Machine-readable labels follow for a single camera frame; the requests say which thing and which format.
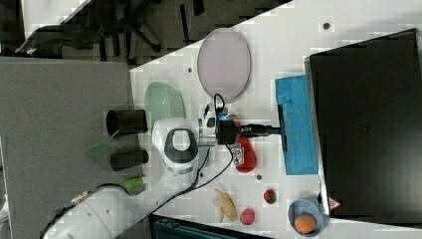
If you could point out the red ketchup bottle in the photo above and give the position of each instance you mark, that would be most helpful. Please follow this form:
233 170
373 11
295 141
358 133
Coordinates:
244 157

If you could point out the green plastic colander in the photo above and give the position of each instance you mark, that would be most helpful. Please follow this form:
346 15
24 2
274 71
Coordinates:
162 102

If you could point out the large black cup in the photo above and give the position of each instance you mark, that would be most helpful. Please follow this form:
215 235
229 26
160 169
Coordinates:
126 122

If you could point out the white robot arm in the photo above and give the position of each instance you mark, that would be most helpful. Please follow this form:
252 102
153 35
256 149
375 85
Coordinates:
108 211

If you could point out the black toaster oven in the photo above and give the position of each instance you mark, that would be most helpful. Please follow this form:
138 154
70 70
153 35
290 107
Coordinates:
354 119

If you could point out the pink toy strawberry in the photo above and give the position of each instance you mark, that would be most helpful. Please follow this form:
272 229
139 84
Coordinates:
247 216

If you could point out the peeled toy banana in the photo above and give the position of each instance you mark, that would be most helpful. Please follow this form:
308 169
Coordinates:
225 205

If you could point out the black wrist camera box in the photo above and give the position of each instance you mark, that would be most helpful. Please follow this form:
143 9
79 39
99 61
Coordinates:
221 113

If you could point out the small black cup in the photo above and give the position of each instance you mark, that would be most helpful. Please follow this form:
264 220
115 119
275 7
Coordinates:
127 159

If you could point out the lilac round plate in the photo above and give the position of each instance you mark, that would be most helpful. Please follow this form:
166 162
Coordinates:
224 64

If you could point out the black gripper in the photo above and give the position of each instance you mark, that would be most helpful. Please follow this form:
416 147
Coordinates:
228 131

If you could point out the blue bowl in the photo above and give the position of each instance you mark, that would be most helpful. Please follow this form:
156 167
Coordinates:
307 206

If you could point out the orange toy fruit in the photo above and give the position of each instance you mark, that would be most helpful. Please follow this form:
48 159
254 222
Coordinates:
305 224

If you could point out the green toy pepper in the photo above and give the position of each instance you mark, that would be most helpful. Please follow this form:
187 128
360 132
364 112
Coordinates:
134 184

